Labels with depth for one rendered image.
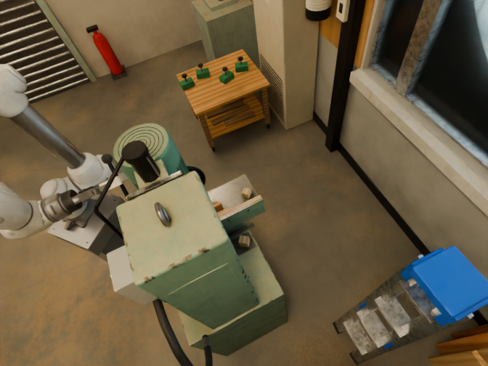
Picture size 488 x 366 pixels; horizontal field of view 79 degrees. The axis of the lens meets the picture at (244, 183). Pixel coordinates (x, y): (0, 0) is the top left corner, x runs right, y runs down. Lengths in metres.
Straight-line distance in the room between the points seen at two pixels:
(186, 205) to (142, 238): 0.12
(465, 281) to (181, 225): 0.82
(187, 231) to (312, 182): 1.92
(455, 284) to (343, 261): 1.24
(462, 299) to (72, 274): 2.47
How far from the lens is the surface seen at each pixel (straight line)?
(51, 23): 3.98
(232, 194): 1.44
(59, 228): 2.04
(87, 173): 1.76
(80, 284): 2.69
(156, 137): 0.91
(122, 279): 0.76
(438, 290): 1.07
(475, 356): 1.82
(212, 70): 2.79
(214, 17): 3.15
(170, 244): 0.69
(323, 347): 2.13
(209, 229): 0.67
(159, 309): 0.90
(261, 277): 1.37
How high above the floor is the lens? 2.12
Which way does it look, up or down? 56 degrees down
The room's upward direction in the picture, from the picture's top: 15 degrees counter-clockwise
